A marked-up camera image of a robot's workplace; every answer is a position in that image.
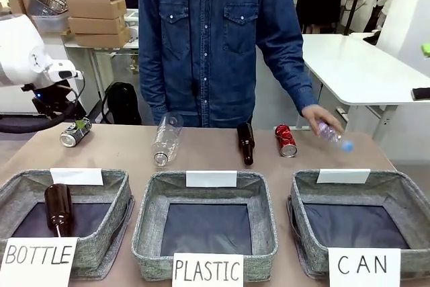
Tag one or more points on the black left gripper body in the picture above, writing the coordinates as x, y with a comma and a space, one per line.
55, 102

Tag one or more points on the small bottle with blue cap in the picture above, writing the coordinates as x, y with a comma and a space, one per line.
334, 137

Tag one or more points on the person's left forearm denim sleeve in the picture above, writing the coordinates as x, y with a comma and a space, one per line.
289, 78

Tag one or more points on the person's right forearm denim sleeve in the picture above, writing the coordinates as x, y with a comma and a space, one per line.
152, 82

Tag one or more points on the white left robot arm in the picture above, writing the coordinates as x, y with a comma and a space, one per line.
20, 51

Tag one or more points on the silver black drink can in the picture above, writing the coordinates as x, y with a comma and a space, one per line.
75, 132

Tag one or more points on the grey fabric basket bottle sign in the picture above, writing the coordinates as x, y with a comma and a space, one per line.
111, 199

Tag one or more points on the grey fabric basket can sign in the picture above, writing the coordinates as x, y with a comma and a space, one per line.
403, 196

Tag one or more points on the crushed red drink can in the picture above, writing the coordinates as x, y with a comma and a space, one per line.
286, 140

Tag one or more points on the white paper sign CAN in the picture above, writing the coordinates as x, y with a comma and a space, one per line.
364, 267

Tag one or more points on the grey fabric basket plastic sign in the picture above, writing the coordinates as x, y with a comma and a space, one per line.
262, 206

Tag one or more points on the person's left hand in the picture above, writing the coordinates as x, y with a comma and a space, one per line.
317, 115

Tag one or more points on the black backpack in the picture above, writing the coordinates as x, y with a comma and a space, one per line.
121, 103

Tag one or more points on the blank white card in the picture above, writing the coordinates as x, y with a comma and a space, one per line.
76, 176
342, 176
211, 179

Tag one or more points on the large white table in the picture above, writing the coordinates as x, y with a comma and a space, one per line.
356, 68

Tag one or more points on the small white table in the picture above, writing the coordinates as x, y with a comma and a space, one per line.
104, 48

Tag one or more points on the closed cardboard box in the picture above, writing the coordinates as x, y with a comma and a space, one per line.
95, 25
100, 38

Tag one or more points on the grey plastic bin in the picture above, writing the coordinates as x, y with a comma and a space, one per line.
50, 23

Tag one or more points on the brown glass bottle wide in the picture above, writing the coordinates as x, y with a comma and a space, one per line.
57, 206

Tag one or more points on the large clear plastic bottle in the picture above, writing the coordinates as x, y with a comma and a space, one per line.
166, 142

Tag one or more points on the person's torso denim shirt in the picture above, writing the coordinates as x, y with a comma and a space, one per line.
208, 48

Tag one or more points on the white paper sign BOTTLE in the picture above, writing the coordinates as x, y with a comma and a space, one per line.
37, 267

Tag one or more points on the brown glass bottle slim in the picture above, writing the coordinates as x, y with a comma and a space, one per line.
247, 146

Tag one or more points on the white paper sign PLASTIC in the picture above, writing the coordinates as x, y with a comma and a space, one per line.
208, 272

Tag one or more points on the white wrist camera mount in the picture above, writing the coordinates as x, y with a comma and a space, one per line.
64, 71

